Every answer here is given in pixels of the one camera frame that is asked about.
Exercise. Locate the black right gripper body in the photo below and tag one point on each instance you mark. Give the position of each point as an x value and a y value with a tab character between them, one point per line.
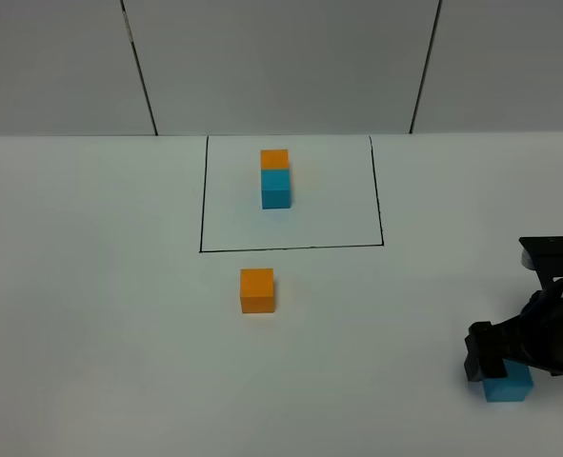
534	337

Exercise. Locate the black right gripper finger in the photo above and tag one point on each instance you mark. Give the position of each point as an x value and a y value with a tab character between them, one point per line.
490	347
474	352

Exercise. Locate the blue template cube block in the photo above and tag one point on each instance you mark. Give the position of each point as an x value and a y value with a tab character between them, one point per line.
276	189

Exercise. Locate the orange template cube block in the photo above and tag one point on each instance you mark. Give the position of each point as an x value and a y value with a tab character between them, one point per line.
274	159

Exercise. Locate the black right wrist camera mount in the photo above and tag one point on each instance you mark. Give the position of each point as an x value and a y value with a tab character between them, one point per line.
543	255

